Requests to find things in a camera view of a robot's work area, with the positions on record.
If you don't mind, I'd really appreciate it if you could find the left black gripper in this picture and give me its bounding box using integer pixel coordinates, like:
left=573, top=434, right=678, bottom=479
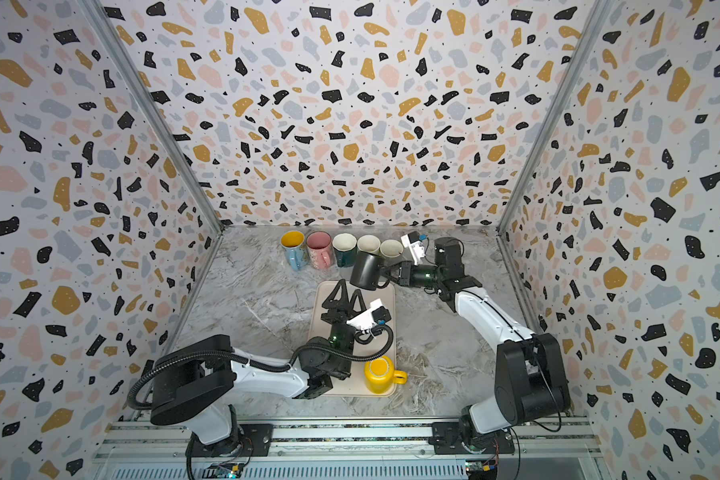
left=317, top=282, right=364, bottom=379

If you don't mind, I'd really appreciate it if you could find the black mug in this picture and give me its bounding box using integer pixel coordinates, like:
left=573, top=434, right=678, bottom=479
left=350, top=251, right=390, bottom=291

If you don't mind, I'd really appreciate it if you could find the grey mug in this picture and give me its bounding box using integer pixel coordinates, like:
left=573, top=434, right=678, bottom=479
left=379, top=239, right=404, bottom=265

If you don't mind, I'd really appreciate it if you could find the light green mug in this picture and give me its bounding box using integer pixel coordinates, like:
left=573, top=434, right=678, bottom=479
left=357, top=234, right=381, bottom=255

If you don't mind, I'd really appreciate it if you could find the dark green mug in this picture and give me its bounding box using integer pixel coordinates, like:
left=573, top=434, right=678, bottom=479
left=332, top=233, right=358, bottom=268

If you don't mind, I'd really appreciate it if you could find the pink patterned mug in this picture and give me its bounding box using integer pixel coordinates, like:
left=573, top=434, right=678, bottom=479
left=306, top=231, right=333, bottom=270

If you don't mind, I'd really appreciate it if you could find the light blue yellow-inside mug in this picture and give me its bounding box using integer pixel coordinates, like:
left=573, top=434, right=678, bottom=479
left=280, top=230, right=309, bottom=271

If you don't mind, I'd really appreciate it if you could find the yellow mug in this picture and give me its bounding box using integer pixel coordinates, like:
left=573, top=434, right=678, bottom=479
left=364, top=356, right=408, bottom=395

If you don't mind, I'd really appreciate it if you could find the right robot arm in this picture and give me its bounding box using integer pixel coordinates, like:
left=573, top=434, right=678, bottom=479
left=383, top=232, right=571, bottom=451

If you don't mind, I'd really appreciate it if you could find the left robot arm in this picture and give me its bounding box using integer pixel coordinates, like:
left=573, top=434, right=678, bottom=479
left=127, top=281, right=390, bottom=452

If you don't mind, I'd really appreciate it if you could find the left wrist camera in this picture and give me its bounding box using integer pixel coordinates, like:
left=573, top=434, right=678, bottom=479
left=347, top=299, right=392, bottom=332

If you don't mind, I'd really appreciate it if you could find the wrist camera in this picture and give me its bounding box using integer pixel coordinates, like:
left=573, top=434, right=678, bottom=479
left=400, top=231, right=429, bottom=265
left=347, top=299, right=392, bottom=332

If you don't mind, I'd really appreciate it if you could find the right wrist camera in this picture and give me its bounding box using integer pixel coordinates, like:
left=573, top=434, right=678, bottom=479
left=400, top=231, right=429, bottom=265

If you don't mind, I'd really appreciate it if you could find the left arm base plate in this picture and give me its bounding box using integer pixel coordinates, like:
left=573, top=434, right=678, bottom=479
left=185, top=423, right=274, bottom=458

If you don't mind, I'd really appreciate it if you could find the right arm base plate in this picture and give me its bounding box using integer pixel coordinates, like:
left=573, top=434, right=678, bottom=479
left=428, top=420, right=515, bottom=455

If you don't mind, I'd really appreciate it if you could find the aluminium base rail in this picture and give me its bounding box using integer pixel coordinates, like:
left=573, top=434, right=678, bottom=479
left=86, top=417, right=610, bottom=479

